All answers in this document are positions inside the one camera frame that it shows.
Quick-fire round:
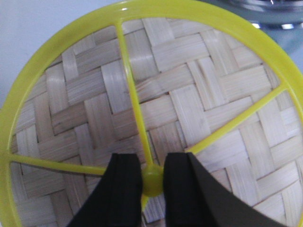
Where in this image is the woven bamboo steamer lid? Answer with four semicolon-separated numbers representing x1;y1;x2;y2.
0;0;303;227

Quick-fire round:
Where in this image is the grey-green electric pot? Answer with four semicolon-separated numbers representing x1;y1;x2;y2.
208;0;303;61

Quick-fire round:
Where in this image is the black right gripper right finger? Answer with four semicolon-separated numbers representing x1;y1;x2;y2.
163;153;295;227

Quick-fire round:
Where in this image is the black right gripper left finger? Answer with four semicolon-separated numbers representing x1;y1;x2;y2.
68;153;143;227

